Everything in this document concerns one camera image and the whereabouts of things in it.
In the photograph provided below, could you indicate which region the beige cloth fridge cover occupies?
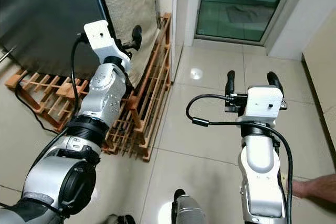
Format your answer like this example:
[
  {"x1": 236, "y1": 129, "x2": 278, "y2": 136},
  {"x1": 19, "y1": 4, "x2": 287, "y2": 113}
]
[{"x1": 99, "y1": 0, "x2": 161, "y2": 89}]

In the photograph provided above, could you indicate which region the dark grey fridge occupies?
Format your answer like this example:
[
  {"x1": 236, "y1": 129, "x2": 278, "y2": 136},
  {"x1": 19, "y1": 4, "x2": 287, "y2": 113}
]
[{"x1": 0, "y1": 0, "x2": 112, "y2": 81}]

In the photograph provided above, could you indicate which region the cream door panel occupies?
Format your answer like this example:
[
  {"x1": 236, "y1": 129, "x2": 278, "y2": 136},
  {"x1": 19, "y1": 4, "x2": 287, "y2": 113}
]
[{"x1": 302, "y1": 22, "x2": 336, "y2": 136}]

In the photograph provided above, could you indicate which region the narrow white counter cabinet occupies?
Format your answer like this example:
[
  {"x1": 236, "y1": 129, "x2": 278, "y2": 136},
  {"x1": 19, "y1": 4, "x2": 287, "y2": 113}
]
[{"x1": 156, "y1": 0, "x2": 205, "y2": 73}]

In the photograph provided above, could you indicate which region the wooden slatted rack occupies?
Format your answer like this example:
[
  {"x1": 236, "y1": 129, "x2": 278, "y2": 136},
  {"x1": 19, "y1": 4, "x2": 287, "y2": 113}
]
[{"x1": 5, "y1": 13, "x2": 173, "y2": 162}]

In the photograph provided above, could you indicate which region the glass sliding door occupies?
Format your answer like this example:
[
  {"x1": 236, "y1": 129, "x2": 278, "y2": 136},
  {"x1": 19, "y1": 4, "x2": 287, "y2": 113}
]
[{"x1": 194, "y1": 0, "x2": 298, "y2": 44}]

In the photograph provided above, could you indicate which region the yellow slipper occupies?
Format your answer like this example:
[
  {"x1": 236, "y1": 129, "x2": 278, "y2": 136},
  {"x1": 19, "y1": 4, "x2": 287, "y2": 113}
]
[{"x1": 279, "y1": 172, "x2": 295, "y2": 191}]

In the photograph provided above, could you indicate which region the person foot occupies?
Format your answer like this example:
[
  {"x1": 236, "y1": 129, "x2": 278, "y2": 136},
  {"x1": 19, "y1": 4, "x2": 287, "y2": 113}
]
[{"x1": 291, "y1": 174, "x2": 336, "y2": 205}]

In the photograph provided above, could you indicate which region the grey right robot foot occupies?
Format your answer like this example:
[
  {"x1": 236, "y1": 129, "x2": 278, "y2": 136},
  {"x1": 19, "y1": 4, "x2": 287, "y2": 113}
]
[{"x1": 171, "y1": 188, "x2": 206, "y2": 224}]

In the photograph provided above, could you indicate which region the grey robot foot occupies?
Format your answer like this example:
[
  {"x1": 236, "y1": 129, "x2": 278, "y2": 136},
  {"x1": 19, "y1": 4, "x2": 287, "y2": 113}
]
[
  {"x1": 171, "y1": 188, "x2": 206, "y2": 224},
  {"x1": 108, "y1": 214, "x2": 137, "y2": 224}
]

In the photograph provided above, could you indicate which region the grey left robot foot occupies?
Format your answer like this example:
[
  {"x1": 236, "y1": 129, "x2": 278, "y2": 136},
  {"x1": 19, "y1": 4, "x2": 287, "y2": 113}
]
[{"x1": 108, "y1": 214, "x2": 137, "y2": 224}]

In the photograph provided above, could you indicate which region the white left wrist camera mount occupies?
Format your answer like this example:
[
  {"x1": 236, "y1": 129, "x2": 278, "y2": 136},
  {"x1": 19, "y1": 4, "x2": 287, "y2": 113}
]
[{"x1": 84, "y1": 19, "x2": 132, "y2": 73}]

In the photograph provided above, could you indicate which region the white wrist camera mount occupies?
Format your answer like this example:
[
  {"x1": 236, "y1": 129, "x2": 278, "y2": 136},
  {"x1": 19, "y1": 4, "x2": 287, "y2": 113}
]
[
  {"x1": 84, "y1": 19, "x2": 132, "y2": 73},
  {"x1": 241, "y1": 86, "x2": 285, "y2": 125}
]

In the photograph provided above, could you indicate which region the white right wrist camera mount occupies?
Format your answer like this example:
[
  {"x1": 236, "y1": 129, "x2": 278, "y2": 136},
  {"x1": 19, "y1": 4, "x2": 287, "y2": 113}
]
[{"x1": 241, "y1": 86, "x2": 285, "y2": 125}]

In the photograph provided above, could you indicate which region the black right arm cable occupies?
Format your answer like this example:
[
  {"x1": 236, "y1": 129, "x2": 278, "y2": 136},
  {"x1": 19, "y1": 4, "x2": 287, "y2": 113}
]
[{"x1": 186, "y1": 94, "x2": 294, "y2": 220}]

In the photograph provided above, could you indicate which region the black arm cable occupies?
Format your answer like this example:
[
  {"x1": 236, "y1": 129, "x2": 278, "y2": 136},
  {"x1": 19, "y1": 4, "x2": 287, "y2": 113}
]
[
  {"x1": 26, "y1": 32, "x2": 91, "y2": 189},
  {"x1": 186, "y1": 94, "x2": 294, "y2": 220}
]

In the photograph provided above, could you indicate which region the silver cabinet handle bar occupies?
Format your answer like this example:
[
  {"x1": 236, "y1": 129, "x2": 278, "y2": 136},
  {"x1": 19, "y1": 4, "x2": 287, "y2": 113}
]
[{"x1": 0, "y1": 46, "x2": 17, "y2": 63}]

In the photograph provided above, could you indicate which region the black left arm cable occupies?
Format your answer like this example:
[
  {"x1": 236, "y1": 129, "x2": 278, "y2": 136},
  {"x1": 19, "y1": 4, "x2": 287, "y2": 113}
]
[{"x1": 26, "y1": 32, "x2": 91, "y2": 189}]

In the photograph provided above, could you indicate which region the thin black floor cable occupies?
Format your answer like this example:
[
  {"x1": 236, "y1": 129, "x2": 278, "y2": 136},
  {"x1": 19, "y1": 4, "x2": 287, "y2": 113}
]
[{"x1": 14, "y1": 84, "x2": 59, "y2": 134}]

